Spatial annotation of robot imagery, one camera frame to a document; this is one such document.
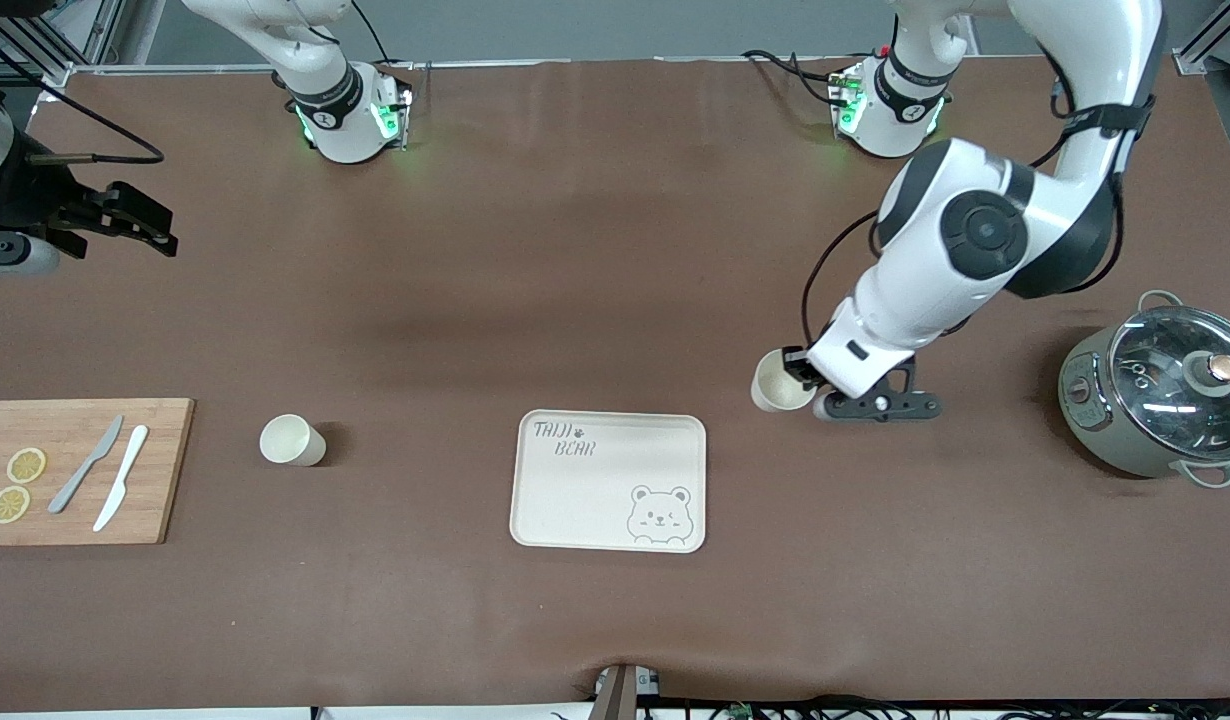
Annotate white IKEA cup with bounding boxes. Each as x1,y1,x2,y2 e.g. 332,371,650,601
750,347,819,414
258,413,328,469

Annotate cream bear print tray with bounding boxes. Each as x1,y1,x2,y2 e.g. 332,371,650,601
508,408,708,555

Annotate wooden cutting board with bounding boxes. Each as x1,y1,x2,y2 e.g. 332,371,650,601
0,397,196,547

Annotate grey plastic knife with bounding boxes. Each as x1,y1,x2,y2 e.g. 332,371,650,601
47,414,125,516

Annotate white plastic knife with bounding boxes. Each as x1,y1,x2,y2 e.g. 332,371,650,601
92,424,150,533

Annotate glass pot lid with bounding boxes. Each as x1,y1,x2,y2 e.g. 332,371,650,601
1107,304,1230,462

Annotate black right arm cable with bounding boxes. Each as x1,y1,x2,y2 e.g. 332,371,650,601
0,28,166,167

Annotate aluminium frame profile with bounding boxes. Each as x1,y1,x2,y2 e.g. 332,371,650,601
1173,0,1230,77
15,0,128,77

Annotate black base cables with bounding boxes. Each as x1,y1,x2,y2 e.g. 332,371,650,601
741,47,858,107

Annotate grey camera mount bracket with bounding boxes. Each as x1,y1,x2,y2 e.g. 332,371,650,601
593,663,663,720

